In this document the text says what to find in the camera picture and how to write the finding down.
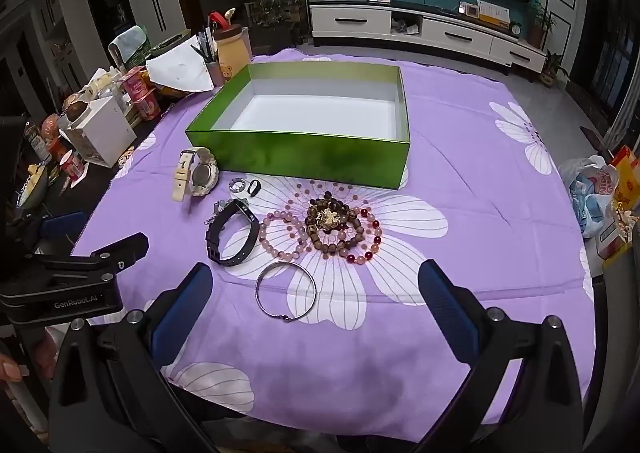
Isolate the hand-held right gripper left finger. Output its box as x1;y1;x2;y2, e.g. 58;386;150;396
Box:
47;262;221;453

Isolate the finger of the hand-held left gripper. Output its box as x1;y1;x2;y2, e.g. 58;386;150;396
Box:
31;232;150;285
40;212;88;246

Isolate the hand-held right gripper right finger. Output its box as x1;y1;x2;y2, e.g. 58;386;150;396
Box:
417;259;586;453

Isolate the black wristwatch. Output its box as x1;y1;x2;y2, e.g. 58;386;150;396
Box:
205;199;261;266

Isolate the silver bangle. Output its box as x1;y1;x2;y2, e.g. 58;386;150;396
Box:
255;260;318;329

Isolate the cream wristwatch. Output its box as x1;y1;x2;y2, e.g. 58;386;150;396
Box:
171;147;220;204

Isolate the gold flower hair clip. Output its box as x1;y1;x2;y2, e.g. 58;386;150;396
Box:
315;207;347;230

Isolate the green cardboard box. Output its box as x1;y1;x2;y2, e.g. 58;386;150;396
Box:
185;62;412;190

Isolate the person's left hand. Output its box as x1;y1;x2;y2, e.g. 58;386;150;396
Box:
0;352;25;383

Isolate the purple floral tablecloth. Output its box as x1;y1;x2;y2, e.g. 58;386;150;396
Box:
72;47;596;426

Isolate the white cardboard box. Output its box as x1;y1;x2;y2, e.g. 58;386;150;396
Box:
62;95;137;168

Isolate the pink yogurt cup pack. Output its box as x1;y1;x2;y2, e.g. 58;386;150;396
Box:
120;67;161;121

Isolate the white plastic bag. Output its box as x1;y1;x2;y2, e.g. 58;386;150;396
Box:
557;155;621;239

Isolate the white paper sheet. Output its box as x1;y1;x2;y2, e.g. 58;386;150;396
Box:
145;35;216;94

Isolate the light blue towel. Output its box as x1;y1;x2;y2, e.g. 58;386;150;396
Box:
107;25;151;66

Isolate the pen holder with pens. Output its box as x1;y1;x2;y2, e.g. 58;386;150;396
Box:
191;25;226;86

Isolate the yellow and red packet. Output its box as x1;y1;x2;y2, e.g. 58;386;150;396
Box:
602;145;640;259

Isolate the small potted plant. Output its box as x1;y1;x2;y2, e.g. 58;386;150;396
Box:
539;50;571;88

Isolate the white TV cabinet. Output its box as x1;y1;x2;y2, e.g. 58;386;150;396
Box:
309;0;547;78

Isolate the large leafy potted plant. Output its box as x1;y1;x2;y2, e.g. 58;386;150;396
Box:
248;0;306;54

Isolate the tall potted plant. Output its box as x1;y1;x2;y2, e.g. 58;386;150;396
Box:
525;0;558;48

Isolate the yellow and white box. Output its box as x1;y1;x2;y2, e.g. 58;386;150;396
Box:
475;0;512;28

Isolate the pink bead bracelet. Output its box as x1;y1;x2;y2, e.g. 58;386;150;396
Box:
258;210;311;261

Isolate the red bead bracelet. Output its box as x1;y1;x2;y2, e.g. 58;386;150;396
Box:
332;207;383;265

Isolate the brown bead bracelet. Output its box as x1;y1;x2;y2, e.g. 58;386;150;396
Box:
305;191;366;254

